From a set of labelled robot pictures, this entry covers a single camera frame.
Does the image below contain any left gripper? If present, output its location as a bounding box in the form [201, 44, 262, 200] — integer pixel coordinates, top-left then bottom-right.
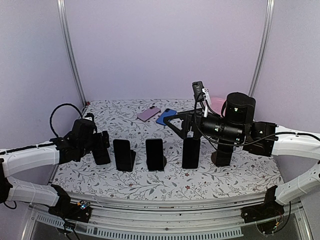
[79, 130, 110, 158]

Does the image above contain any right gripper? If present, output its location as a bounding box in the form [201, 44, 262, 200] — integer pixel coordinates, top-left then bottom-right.
[163, 108, 244, 144]

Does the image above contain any black phone blue edge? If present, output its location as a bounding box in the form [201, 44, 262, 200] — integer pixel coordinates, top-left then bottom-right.
[182, 137, 201, 169]

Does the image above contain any small black phone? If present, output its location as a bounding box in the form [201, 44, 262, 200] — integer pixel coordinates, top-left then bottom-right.
[92, 141, 111, 166]

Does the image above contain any black phone teal edge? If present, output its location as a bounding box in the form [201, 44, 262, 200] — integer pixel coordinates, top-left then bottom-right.
[145, 138, 164, 171]

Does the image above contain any dark grey phone stand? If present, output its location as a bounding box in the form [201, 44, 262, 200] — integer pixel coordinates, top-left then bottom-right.
[160, 155, 167, 171]

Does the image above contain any black folding phone stand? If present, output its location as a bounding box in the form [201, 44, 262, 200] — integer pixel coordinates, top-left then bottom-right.
[130, 149, 136, 172]

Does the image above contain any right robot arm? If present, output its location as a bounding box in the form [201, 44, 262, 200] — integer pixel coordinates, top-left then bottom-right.
[164, 89, 320, 218]

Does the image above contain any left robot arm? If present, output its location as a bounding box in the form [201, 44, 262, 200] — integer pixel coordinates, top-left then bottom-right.
[0, 117, 111, 217]

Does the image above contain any blue phone face down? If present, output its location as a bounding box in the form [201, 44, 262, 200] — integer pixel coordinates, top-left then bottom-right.
[155, 108, 177, 126]

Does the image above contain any pink phone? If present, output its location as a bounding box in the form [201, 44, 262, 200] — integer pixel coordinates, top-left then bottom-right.
[137, 106, 161, 122]

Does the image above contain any floral patterned table mat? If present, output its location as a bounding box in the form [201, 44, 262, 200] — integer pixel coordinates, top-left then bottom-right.
[53, 99, 283, 201]

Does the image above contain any pink plastic plate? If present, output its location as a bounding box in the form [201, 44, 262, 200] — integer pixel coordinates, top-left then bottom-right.
[210, 97, 226, 115]

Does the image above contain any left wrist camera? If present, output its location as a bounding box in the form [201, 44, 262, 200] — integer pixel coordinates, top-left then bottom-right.
[83, 112, 95, 122]

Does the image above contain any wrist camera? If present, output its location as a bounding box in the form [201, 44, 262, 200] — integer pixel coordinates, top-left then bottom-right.
[83, 112, 95, 122]
[192, 81, 208, 118]

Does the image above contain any left black cable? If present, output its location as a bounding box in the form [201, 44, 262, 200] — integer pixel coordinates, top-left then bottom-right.
[49, 103, 85, 140]

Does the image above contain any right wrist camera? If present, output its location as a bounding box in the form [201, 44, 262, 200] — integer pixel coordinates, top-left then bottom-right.
[192, 81, 208, 118]

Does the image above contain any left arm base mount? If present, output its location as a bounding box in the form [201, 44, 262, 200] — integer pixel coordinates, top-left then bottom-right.
[48, 184, 93, 223]

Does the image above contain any front aluminium rail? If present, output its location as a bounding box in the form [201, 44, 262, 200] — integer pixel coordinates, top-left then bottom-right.
[21, 193, 314, 240]

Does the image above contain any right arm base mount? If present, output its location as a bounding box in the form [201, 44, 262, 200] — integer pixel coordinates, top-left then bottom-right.
[240, 185, 285, 223]

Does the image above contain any left aluminium frame post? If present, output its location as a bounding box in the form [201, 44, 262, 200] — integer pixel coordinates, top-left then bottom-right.
[56, 0, 87, 107]

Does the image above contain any aluminium frame post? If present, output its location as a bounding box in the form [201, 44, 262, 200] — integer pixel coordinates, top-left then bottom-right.
[56, 0, 87, 107]
[247, 0, 276, 97]

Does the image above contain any right aluminium frame post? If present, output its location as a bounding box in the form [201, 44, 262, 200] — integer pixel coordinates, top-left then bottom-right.
[247, 0, 276, 97]

